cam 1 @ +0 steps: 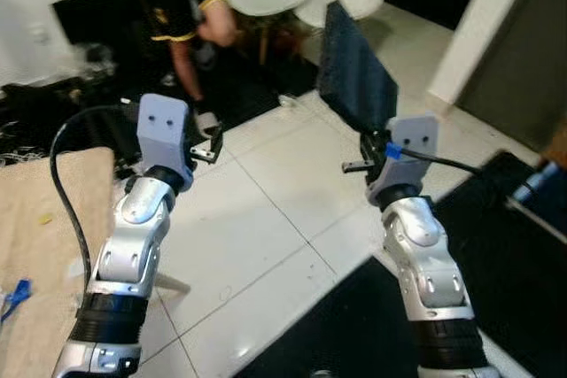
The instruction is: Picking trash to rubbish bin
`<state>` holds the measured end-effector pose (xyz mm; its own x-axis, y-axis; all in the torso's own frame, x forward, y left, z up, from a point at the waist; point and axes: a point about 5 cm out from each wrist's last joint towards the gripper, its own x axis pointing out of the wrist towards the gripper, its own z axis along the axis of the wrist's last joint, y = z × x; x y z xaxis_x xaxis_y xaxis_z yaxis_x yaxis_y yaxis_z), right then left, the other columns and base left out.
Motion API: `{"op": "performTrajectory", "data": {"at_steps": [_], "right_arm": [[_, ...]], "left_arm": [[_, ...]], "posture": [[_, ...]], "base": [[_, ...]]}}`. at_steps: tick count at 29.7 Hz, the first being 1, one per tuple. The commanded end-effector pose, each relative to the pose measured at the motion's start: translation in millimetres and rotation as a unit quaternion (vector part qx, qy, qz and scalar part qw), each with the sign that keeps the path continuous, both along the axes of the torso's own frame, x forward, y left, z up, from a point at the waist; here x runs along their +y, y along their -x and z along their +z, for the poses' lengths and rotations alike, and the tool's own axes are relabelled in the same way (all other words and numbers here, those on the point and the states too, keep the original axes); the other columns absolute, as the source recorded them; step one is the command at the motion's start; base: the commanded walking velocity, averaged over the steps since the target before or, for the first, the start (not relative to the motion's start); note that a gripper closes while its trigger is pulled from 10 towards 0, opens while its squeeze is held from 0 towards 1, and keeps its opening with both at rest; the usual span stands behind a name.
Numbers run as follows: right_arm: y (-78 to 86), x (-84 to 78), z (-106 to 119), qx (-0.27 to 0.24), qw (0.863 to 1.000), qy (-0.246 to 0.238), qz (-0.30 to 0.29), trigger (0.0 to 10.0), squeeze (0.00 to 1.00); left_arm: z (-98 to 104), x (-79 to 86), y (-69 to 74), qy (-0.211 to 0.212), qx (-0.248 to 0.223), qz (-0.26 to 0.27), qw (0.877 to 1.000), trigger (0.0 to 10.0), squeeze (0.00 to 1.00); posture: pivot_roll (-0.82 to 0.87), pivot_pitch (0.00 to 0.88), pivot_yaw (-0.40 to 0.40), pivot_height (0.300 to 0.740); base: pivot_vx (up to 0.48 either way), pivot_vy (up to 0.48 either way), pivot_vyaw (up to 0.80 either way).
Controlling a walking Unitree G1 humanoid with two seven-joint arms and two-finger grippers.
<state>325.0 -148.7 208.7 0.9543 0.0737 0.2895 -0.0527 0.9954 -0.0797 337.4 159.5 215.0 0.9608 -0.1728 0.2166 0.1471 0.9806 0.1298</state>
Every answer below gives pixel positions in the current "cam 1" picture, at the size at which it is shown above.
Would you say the white sandal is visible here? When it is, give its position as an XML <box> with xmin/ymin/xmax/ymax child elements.
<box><xmin>194</xmin><ymin>110</ymin><xmax>221</xmax><ymax>136</ymax></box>

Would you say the dark blue fabric panel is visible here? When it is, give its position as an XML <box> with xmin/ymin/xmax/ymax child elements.
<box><xmin>316</xmin><ymin>0</ymin><xmax>400</xmax><ymax>136</ymax></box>

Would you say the wooden table leg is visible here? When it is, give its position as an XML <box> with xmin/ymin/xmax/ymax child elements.
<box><xmin>154</xmin><ymin>274</ymin><xmax>192</xmax><ymax>297</ymax></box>

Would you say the person in black shorts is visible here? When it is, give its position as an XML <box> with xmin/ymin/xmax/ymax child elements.
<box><xmin>124</xmin><ymin>0</ymin><xmax>241</xmax><ymax>118</ymax></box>

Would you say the black shaggy rug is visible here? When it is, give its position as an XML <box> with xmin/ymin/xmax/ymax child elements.
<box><xmin>0</xmin><ymin>0</ymin><xmax>322</xmax><ymax>169</ymax></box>

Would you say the dark door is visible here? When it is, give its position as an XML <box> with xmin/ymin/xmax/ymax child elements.
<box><xmin>454</xmin><ymin>0</ymin><xmax>567</xmax><ymax>156</ymax></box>

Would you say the beige table cloth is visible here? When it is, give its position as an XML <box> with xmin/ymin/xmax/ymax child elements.
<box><xmin>0</xmin><ymin>147</ymin><xmax>118</xmax><ymax>378</ymax></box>

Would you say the blue plastic scrap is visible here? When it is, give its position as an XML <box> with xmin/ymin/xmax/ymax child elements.
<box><xmin>0</xmin><ymin>278</ymin><xmax>34</xmax><ymax>322</ymax></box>

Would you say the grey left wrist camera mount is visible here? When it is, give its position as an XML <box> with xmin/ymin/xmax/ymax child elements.
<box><xmin>136</xmin><ymin>93</ymin><xmax>197</xmax><ymax>172</ymax></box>

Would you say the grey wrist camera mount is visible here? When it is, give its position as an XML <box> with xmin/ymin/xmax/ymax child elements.
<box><xmin>365</xmin><ymin>114</ymin><xmax>440</xmax><ymax>208</ymax></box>
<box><xmin>136</xmin><ymin>93</ymin><xmax>197</xmax><ymax>172</ymax></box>

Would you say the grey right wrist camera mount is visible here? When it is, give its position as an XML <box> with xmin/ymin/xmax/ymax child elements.
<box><xmin>365</xmin><ymin>114</ymin><xmax>440</xmax><ymax>208</ymax></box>

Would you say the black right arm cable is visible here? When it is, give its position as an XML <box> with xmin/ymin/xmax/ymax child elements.
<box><xmin>388</xmin><ymin>146</ymin><xmax>485</xmax><ymax>177</ymax></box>

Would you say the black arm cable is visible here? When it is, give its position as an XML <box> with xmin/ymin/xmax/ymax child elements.
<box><xmin>388</xmin><ymin>146</ymin><xmax>485</xmax><ymax>177</ymax></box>
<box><xmin>50</xmin><ymin>104</ymin><xmax>144</xmax><ymax>295</ymax></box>

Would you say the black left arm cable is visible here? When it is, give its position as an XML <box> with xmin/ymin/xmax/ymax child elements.
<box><xmin>50</xmin><ymin>104</ymin><xmax>144</xmax><ymax>295</ymax></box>

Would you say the white metal rail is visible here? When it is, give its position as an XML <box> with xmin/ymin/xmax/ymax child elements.
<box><xmin>503</xmin><ymin>194</ymin><xmax>567</xmax><ymax>246</ymax></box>

